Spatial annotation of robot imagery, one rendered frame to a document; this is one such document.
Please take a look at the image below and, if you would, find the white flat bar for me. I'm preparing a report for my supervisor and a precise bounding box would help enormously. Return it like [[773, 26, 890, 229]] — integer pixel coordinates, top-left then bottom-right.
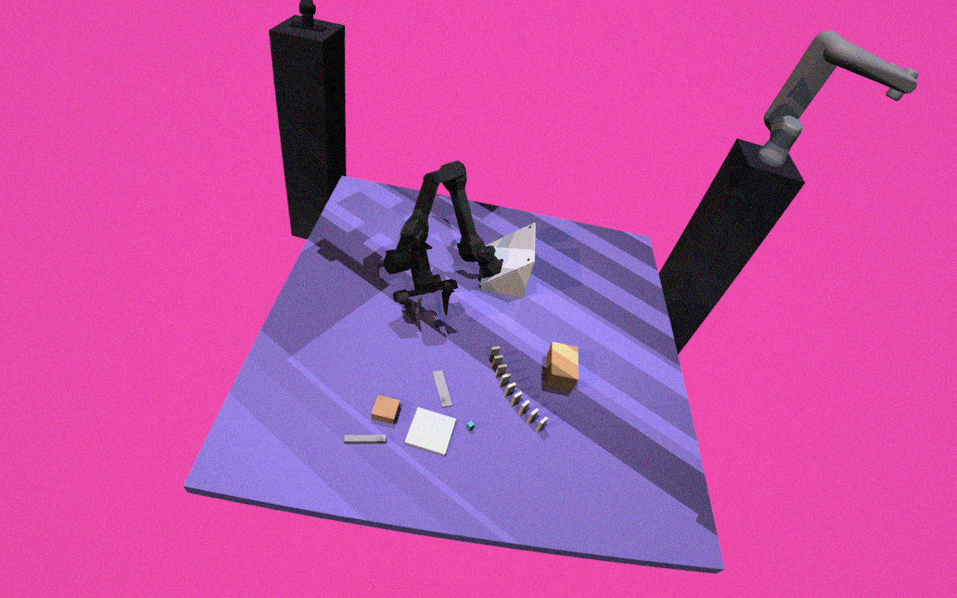
[[344, 434, 385, 444]]

